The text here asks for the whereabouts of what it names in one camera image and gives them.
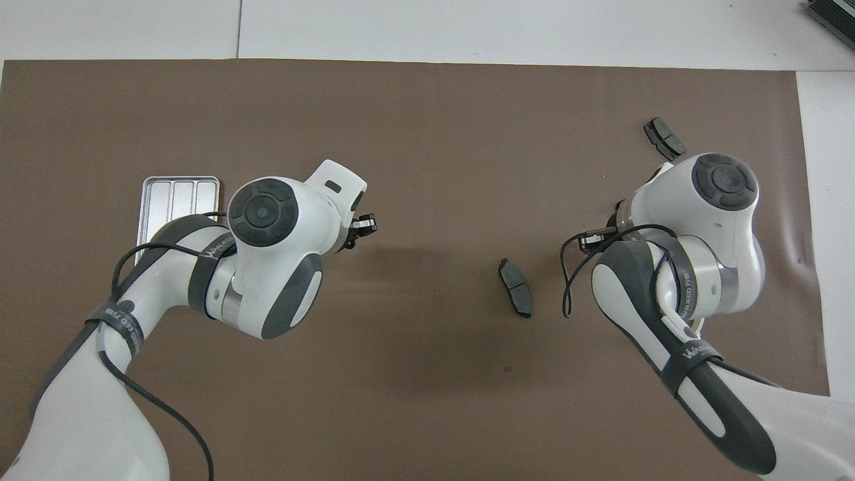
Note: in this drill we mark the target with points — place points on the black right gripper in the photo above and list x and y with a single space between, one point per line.
606 242

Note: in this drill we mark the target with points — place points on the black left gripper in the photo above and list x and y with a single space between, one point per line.
347 239

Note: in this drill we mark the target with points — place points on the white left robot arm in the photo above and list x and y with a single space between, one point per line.
280 260

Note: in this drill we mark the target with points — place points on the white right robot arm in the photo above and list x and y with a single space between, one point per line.
728 234

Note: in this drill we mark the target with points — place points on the silver metal tray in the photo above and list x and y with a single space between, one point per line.
174 197

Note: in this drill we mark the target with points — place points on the long dark grey brake pad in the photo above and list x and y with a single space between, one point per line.
516 287

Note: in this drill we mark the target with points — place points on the brown paper table mat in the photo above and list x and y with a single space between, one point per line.
434 133

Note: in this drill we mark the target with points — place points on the short dark grey brake pad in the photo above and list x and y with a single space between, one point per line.
664 139

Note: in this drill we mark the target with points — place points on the black ribbed device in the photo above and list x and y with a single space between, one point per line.
833 19

